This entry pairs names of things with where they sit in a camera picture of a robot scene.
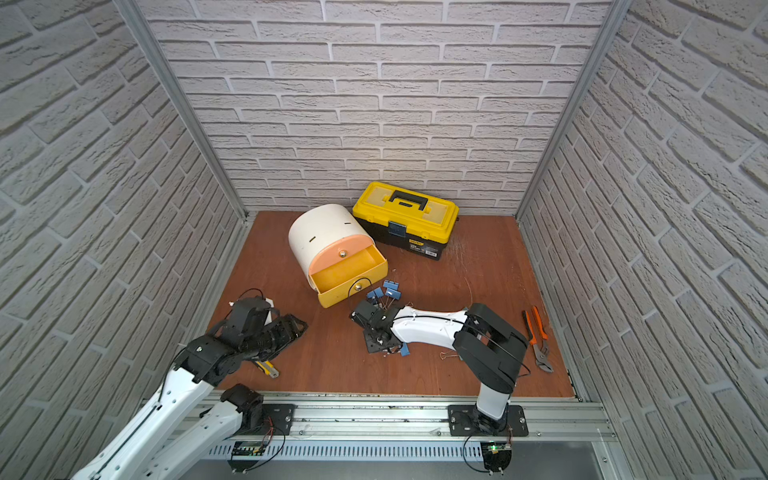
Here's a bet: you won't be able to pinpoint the yellow drawer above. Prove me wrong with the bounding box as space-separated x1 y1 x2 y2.
309 245 388 308

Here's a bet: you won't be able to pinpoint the round white drawer cabinet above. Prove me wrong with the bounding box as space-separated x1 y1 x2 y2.
288 204 372 291

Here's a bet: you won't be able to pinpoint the orange top drawer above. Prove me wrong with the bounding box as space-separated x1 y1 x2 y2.
307 234 374 276

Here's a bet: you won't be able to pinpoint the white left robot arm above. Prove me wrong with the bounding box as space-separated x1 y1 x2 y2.
74 296 308 479

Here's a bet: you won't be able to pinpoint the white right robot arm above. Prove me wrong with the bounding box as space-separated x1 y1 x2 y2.
350 301 529 435

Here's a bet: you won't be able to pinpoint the blue binder clip left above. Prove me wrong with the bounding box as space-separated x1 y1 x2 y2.
366 287 385 303

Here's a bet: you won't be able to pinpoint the yellow utility knife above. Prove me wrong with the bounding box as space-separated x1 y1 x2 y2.
254 361 280 379

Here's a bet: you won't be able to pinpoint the yellow black toolbox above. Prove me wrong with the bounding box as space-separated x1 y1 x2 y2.
353 182 460 260

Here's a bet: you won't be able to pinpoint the left circuit board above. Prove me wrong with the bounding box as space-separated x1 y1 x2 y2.
228 441 270 473

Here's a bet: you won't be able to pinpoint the circuit board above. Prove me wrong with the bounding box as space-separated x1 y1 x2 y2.
480 442 512 475
228 441 270 473

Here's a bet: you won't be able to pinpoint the right circuit board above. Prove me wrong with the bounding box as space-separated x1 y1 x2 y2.
480 442 512 475

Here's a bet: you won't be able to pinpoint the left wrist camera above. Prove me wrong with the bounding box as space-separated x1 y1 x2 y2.
220 296 274 347

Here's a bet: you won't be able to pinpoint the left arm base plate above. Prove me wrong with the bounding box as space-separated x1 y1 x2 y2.
234 403 296 436

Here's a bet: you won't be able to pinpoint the aluminium rail frame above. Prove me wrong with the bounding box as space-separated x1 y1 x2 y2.
176 394 620 470

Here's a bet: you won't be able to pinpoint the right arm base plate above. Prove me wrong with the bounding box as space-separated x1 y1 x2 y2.
447 405 529 438

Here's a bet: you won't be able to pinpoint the orange handled pliers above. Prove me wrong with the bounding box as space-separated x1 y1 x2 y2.
522 306 554 373

